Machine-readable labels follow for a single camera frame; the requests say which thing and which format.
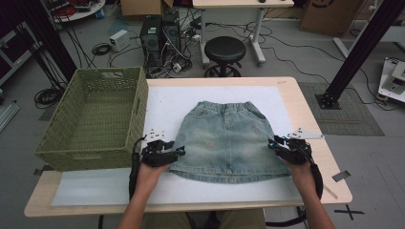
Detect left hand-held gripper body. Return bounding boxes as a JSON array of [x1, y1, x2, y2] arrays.
[[139, 128, 180, 168]]

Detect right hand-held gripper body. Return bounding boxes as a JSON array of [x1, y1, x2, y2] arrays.
[[275, 128, 325, 166]]

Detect light blue denim skirt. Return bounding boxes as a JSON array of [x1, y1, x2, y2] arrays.
[[168, 100, 291, 185]]

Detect green woven basket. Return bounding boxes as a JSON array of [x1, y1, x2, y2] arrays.
[[33, 66, 150, 173]]

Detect person's left hand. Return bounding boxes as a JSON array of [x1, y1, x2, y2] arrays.
[[135, 161, 172, 196]]

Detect person's right hand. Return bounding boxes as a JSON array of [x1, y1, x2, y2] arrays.
[[282, 157, 315, 193]]

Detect black tape piece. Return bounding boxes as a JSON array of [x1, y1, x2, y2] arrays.
[[331, 170, 352, 183], [32, 164, 55, 177]]

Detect white foam mat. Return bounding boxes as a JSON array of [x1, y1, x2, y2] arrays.
[[51, 85, 318, 208]]

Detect thin wooden stick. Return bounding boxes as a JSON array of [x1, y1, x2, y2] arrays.
[[323, 184, 339, 200]]

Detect grey floor mat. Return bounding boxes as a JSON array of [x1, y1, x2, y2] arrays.
[[297, 81, 386, 137]]

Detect person's khaki trousers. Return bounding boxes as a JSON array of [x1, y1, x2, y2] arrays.
[[142, 209, 267, 229]]

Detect black tape cross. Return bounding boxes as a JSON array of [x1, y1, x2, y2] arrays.
[[333, 204, 366, 221]]

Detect black computer tower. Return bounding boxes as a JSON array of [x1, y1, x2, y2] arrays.
[[139, 14, 163, 70], [161, 10, 183, 56]]

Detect black round stool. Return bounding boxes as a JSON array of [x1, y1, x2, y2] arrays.
[[203, 35, 247, 78]]

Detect small white box device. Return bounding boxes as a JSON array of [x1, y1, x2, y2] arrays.
[[108, 29, 132, 52]]

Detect white machine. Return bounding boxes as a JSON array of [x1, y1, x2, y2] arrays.
[[376, 56, 405, 104]]

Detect large cardboard box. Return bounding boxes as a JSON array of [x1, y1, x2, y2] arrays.
[[299, 0, 367, 37]]

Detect small cardboard box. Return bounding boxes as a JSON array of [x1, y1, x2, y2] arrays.
[[119, 0, 175, 17]]

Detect white desk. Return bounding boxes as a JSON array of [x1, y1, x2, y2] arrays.
[[191, 0, 295, 67]]

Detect grey metal rails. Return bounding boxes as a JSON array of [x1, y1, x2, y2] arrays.
[[0, 101, 21, 133]]

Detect round white table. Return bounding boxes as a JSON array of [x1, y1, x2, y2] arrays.
[[44, 0, 107, 23]]

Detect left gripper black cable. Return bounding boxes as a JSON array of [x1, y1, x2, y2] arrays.
[[128, 135, 148, 202]]

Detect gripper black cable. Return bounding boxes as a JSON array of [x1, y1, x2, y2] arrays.
[[266, 147, 325, 229], [128, 135, 148, 202]]

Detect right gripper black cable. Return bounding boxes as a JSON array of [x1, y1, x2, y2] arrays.
[[266, 147, 325, 229]]

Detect tangle of floor cables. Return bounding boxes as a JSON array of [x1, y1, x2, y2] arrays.
[[160, 15, 206, 79]]

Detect coiled black cable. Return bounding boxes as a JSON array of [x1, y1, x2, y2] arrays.
[[91, 42, 113, 56]]

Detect black metal stand post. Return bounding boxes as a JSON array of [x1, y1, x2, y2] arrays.
[[314, 0, 405, 111], [12, 0, 79, 84]]

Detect bundle of black cables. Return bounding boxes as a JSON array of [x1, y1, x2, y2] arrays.
[[33, 86, 66, 110]]

